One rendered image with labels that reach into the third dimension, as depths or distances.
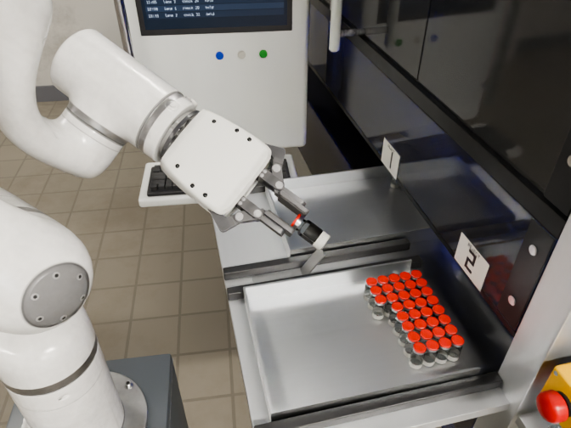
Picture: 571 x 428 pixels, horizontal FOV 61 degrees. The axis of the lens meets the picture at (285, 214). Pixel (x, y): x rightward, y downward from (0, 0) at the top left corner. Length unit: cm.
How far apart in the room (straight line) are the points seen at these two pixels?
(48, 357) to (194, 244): 183
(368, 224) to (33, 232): 78
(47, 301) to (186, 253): 189
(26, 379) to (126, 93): 35
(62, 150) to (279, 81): 96
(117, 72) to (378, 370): 60
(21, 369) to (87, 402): 11
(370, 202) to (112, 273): 148
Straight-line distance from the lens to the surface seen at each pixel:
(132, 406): 86
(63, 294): 53
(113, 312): 221
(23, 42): 51
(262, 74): 144
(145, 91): 58
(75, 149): 59
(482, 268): 85
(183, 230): 253
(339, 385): 83
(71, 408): 73
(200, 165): 56
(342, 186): 124
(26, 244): 51
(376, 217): 115
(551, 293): 73
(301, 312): 92
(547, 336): 76
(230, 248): 106
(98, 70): 60
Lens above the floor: 158
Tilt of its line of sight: 38 degrees down
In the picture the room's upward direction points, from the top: straight up
